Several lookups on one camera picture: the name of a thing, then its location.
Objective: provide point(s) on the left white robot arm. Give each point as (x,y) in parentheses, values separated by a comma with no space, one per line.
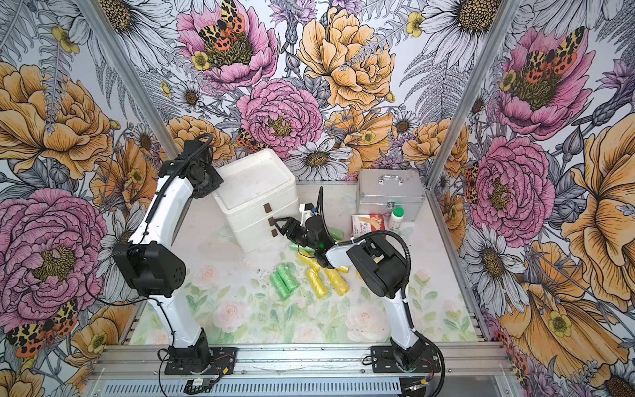
(147,262)

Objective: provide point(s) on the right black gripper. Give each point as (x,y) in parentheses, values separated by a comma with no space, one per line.
(291,231)

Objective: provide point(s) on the aluminium front rail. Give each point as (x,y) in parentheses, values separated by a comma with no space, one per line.
(279,361)

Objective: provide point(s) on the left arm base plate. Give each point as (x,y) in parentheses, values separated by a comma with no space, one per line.
(195,361)

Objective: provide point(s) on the white bottle green cap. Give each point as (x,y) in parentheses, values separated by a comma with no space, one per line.
(396,218)

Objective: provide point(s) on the left aluminium corner post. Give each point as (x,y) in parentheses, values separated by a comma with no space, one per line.
(117,53)

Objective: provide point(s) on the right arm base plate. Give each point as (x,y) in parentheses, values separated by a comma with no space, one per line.
(393,359)

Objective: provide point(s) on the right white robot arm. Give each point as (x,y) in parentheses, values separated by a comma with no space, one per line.
(383,261)

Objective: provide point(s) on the green trash bag roll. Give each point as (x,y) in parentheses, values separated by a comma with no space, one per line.
(336,234)
(279,286)
(287,278)
(296,247)

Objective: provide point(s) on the aluminium corner post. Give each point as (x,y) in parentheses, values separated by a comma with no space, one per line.
(117,53)
(494,41)

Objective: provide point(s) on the white drawer cabinet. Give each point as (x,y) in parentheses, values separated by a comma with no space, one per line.
(255,191)

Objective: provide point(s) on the silver metal case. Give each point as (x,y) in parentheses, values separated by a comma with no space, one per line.
(381,191)

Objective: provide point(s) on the red white cardboard box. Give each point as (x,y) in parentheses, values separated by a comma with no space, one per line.
(366,223)

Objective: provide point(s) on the right aluminium corner post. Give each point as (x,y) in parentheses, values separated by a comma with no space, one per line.
(494,41)

